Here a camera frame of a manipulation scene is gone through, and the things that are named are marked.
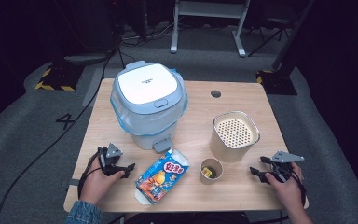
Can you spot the small brown paper cup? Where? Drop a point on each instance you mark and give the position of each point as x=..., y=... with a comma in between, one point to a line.
x=205, y=180

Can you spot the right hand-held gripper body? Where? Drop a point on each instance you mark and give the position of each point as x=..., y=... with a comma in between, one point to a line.
x=284, y=161

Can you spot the black slanted stand pole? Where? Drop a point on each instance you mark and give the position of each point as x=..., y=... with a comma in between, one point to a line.
x=292, y=37

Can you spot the black yellow striped base plate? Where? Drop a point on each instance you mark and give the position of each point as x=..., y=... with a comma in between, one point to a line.
x=278, y=84
x=60, y=77

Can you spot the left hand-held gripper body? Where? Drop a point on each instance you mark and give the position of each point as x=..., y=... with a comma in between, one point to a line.
x=111, y=155

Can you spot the person's dark lap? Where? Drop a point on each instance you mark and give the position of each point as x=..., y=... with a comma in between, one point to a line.
x=186, y=218

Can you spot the person's right hand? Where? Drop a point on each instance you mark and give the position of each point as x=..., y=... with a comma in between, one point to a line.
x=287, y=191

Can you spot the person's left hand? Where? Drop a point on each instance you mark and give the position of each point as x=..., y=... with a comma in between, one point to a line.
x=98, y=185

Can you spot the blue printed milk carton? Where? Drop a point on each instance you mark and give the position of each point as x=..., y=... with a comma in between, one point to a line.
x=161, y=178

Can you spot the white desk frame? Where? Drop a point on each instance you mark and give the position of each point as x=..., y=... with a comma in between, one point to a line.
x=209, y=9

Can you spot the black table grommet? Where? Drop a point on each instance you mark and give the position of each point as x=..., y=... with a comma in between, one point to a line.
x=215, y=94

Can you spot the black tripod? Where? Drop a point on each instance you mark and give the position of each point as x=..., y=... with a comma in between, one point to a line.
x=272, y=31

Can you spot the small yellow item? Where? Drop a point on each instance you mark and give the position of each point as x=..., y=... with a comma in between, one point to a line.
x=207, y=172

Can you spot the beige canister with perforated lid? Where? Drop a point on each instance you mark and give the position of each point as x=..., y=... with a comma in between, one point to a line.
x=222, y=149

